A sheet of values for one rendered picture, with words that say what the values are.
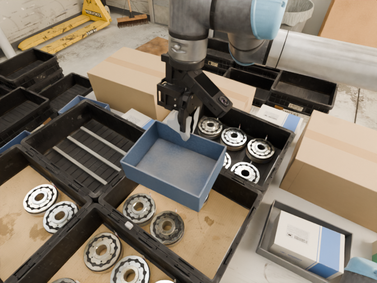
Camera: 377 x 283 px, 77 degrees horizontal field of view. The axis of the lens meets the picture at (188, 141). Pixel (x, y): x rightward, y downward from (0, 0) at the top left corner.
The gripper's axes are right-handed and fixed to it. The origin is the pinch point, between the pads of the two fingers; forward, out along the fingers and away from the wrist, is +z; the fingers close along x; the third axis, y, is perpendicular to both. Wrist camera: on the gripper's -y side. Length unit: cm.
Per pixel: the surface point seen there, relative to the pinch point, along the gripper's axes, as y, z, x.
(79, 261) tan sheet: 15.9, 33.2, 30.1
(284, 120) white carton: -18, 25, -62
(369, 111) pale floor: -84, 82, -222
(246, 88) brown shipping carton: 4, 17, -65
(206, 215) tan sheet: -8.9, 29.1, 0.0
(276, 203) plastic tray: -28, 36, -23
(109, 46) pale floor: 229, 85, -191
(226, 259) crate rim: -19.9, 22.2, 12.4
